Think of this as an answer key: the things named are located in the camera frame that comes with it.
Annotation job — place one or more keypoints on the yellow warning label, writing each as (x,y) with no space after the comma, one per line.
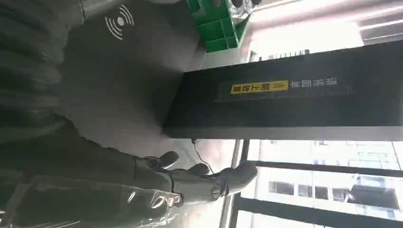
(259,87)

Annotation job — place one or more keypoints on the green plastic crate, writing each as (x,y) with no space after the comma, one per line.
(217,28)

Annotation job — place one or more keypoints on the plastic wrapped parcel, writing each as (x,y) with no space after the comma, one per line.
(240,11)

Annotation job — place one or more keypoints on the building outside window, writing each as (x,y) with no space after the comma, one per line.
(330,188)

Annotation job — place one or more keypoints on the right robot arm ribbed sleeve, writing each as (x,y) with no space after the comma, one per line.
(28,63)

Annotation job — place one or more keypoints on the grey table edge rail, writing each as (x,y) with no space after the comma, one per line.
(283,133)

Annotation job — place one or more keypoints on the black window frame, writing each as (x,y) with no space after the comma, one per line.
(314,170)

